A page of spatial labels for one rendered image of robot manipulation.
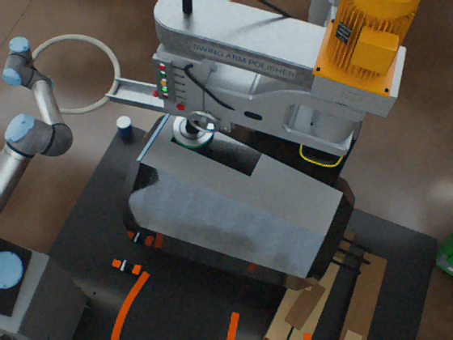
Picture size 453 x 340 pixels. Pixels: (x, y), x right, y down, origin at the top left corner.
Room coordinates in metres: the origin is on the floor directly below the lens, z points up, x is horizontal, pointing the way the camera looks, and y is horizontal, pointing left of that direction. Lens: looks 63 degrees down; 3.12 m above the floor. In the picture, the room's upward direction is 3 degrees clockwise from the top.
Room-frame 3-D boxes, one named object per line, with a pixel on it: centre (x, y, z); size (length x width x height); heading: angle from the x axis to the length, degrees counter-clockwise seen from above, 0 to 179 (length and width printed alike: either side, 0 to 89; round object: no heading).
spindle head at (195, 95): (1.36, 0.09, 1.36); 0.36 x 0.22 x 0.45; 73
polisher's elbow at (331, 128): (1.20, -0.47, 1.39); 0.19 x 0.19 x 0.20
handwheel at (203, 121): (1.24, 0.08, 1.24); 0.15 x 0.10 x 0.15; 73
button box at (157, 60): (1.30, 0.26, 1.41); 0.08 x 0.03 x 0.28; 73
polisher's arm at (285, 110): (1.26, -0.21, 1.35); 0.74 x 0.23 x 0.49; 73
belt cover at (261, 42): (1.29, -0.17, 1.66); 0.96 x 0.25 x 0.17; 73
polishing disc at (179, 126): (1.39, 0.16, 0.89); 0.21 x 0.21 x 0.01
